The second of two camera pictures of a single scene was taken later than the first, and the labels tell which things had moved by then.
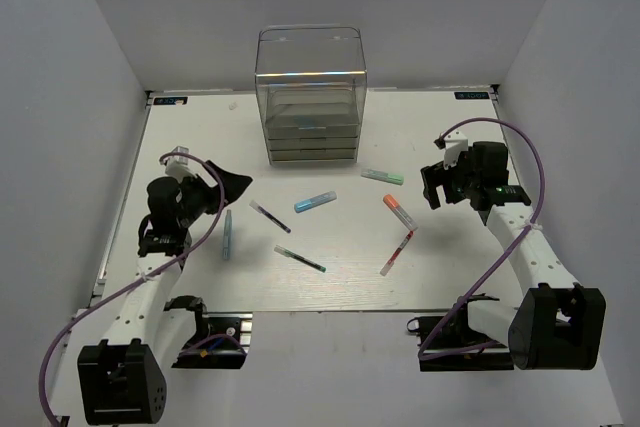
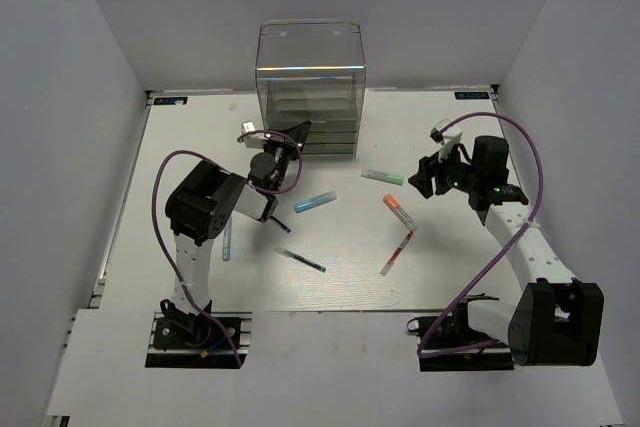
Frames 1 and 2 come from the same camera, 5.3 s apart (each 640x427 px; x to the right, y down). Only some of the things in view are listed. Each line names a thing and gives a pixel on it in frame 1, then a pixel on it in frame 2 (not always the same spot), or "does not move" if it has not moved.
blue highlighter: [318, 200] does not move
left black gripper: [235, 184] → [299, 132]
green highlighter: [383, 176] does not move
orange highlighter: [400, 212] does not move
